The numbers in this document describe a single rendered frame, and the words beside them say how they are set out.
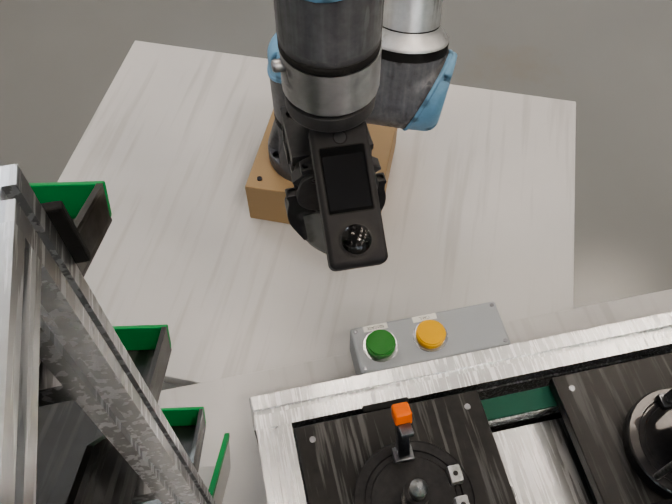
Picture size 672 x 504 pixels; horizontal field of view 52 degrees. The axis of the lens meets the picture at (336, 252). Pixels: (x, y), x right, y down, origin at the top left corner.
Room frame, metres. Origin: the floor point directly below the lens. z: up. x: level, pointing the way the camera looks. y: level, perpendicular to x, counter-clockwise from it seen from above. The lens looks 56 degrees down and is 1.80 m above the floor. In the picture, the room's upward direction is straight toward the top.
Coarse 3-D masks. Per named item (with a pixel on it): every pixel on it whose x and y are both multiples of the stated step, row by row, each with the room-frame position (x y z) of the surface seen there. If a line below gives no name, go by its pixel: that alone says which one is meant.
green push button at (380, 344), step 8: (368, 336) 0.42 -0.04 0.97; (376, 336) 0.42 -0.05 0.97; (384, 336) 0.42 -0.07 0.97; (392, 336) 0.42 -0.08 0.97; (368, 344) 0.40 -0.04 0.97; (376, 344) 0.40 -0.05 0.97; (384, 344) 0.40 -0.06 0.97; (392, 344) 0.40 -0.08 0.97; (368, 352) 0.40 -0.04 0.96; (376, 352) 0.39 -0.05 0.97; (384, 352) 0.39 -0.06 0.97; (392, 352) 0.40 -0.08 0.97
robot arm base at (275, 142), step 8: (272, 128) 0.77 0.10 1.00; (280, 128) 0.74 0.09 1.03; (272, 136) 0.76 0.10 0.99; (280, 136) 0.74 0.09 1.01; (272, 144) 0.76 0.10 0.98; (280, 144) 0.73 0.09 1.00; (272, 152) 0.75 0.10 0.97; (280, 152) 0.73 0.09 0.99; (272, 160) 0.74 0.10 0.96; (280, 160) 0.72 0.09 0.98; (280, 168) 0.72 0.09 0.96; (288, 168) 0.71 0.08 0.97; (288, 176) 0.71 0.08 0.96
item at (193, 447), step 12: (168, 408) 0.23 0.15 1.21; (180, 408) 0.23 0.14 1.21; (192, 408) 0.23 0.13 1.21; (168, 420) 0.22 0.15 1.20; (180, 420) 0.22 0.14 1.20; (192, 420) 0.22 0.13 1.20; (204, 420) 0.22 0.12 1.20; (180, 432) 0.21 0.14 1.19; (192, 432) 0.21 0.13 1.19; (204, 432) 0.21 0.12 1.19; (192, 444) 0.20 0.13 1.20; (192, 456) 0.18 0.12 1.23
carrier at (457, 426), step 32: (352, 416) 0.31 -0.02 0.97; (384, 416) 0.31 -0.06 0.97; (416, 416) 0.31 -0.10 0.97; (448, 416) 0.31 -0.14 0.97; (480, 416) 0.31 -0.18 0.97; (320, 448) 0.27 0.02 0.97; (352, 448) 0.27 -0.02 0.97; (384, 448) 0.26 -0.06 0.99; (416, 448) 0.26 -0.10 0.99; (448, 448) 0.27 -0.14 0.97; (480, 448) 0.27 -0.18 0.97; (320, 480) 0.23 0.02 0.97; (352, 480) 0.23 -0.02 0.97; (384, 480) 0.22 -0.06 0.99; (416, 480) 0.21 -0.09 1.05; (448, 480) 0.22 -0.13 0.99; (480, 480) 0.23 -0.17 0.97
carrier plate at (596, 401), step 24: (648, 360) 0.38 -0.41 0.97; (552, 384) 0.35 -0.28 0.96; (576, 384) 0.35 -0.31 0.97; (600, 384) 0.35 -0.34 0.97; (624, 384) 0.35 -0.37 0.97; (648, 384) 0.35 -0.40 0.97; (576, 408) 0.32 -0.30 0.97; (600, 408) 0.32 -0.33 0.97; (624, 408) 0.32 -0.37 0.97; (576, 432) 0.29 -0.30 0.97; (600, 432) 0.29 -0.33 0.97; (600, 456) 0.26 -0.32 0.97; (624, 456) 0.26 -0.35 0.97; (600, 480) 0.23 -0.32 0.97; (624, 480) 0.23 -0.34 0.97
